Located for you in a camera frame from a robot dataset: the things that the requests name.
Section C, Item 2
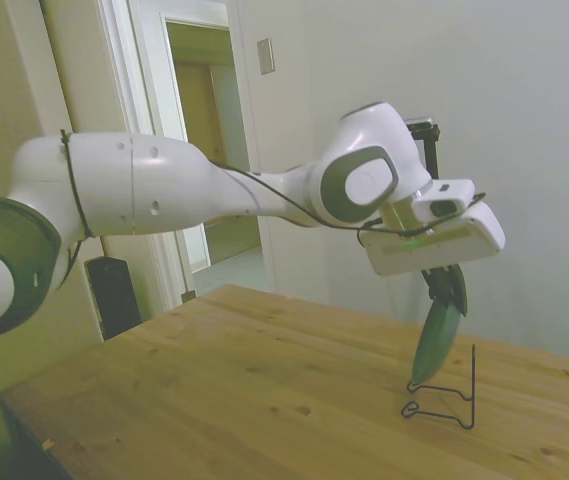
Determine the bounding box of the black box speaker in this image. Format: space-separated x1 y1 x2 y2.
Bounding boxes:
83 255 143 343

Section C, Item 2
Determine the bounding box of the white light switch plate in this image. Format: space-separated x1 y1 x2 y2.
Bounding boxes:
255 37 276 77

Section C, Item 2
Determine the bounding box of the green round plate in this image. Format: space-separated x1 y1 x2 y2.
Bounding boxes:
411 273 467 386

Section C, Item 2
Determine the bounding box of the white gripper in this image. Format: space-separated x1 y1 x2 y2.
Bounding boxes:
358 202 507 317

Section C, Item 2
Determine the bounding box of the black wire plate stand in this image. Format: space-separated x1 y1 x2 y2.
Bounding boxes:
401 344 478 431

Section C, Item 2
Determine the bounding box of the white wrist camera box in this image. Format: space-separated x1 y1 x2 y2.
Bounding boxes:
410 179 476 224

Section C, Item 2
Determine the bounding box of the brown wooden door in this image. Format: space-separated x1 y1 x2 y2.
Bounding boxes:
173 60 230 167

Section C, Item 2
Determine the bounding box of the black camera stand with camera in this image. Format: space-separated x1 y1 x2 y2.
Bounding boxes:
403 116 441 182

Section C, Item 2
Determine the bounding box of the white door frame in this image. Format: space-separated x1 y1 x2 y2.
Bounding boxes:
96 0 278 321

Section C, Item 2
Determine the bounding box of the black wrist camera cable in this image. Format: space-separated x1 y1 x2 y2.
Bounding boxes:
56 128 488 291

